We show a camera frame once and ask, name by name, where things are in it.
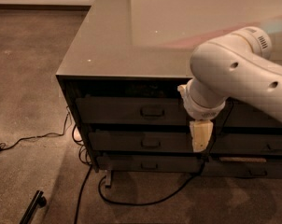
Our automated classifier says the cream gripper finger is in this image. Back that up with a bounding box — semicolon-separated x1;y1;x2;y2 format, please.
190;120;213;152

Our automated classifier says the thick black floor cable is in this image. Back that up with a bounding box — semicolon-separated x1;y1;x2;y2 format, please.
73;165;93;224

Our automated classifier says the dark grey drawer cabinet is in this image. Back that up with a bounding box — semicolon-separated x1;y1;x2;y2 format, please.
56;0;282;174

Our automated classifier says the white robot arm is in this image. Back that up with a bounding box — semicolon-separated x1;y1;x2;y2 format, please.
177;27;282;152

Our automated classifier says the black looped floor cable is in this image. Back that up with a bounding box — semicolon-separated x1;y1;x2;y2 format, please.
97;163;206;207

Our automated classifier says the thin black power cable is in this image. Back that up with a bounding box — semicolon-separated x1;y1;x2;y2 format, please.
0;106;73;164

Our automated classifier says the black metal bar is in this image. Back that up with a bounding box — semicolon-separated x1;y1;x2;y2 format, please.
19;190;47;224

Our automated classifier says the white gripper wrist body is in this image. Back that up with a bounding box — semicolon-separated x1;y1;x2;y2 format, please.
177;82;226;120

